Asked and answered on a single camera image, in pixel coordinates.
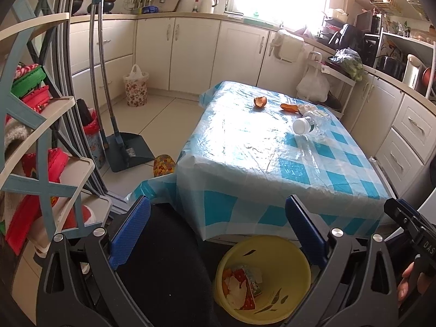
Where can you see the flat white tissue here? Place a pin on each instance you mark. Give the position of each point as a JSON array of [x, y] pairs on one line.
[[304, 108]]

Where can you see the person's black clothed leg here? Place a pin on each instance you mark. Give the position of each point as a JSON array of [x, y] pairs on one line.
[[163, 272]]

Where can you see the white shelf rack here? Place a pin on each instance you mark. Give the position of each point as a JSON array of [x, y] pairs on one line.
[[340, 76]]

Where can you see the person's right hand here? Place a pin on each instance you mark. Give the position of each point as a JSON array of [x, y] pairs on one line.
[[408, 279]]

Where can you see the blue checkered tablecloth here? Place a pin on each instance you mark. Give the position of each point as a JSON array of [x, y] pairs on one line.
[[238, 143]]

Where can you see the white plastic bin liner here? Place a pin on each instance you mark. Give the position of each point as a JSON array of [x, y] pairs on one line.
[[136, 71]]

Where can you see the curled orange peel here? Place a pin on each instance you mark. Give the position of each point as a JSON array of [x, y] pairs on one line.
[[260, 102]]

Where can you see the blue patterned bin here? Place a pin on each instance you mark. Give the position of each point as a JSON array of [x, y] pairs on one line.
[[95, 150]]

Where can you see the steel pot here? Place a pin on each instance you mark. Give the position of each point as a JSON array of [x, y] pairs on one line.
[[390, 65]]

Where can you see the dark blue dustpan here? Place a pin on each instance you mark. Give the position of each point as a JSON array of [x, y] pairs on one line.
[[133, 153]]

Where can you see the trash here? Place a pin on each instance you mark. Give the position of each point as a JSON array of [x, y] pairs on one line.
[[254, 280]]

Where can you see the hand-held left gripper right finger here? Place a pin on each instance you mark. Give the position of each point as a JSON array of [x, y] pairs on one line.
[[306, 231]]

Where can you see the white plastic bag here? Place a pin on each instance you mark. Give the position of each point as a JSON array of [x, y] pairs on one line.
[[313, 87]]

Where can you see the grey tray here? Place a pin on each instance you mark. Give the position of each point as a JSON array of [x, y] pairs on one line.
[[168, 1]]

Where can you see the red capped bottle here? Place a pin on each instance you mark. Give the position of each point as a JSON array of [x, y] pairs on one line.
[[195, 6]]

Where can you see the white tissue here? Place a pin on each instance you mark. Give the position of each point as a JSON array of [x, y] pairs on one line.
[[304, 108], [235, 293]]

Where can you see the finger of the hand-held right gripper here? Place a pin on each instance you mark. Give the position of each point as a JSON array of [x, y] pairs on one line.
[[400, 213]]

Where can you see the bag of green vegetables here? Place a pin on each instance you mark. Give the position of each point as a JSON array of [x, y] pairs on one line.
[[349, 64]]

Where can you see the yellow plastic bucket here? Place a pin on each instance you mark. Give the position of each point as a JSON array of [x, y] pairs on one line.
[[272, 255]]

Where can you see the white thermos jug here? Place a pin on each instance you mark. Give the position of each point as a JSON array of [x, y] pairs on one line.
[[207, 4]]

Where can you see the black kitchen appliance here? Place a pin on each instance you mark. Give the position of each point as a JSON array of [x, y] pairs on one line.
[[347, 37]]

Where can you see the cream kitchen cabinets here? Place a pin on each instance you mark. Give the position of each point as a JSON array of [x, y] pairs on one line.
[[194, 51]]

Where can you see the small orange peel piece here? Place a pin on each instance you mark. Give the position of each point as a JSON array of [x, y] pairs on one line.
[[226, 276]]

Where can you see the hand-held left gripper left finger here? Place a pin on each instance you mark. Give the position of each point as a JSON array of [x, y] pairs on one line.
[[131, 231]]

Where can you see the white counter shelf unit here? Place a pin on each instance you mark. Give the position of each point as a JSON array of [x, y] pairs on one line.
[[408, 39]]

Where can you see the floral slipper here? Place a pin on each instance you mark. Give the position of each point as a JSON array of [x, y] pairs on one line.
[[164, 165]]

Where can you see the long orange peel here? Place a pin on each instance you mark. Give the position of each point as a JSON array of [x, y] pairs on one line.
[[289, 108]]

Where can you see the clear plastic bottle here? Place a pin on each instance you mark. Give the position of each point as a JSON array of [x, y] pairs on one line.
[[301, 126]]

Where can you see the small blue box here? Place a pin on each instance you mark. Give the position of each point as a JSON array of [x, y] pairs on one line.
[[150, 9]]

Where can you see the floral waste bin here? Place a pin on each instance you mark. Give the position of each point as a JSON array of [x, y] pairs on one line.
[[136, 92]]

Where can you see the blue and beige shelf rack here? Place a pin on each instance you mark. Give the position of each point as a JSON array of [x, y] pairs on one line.
[[20, 184]]

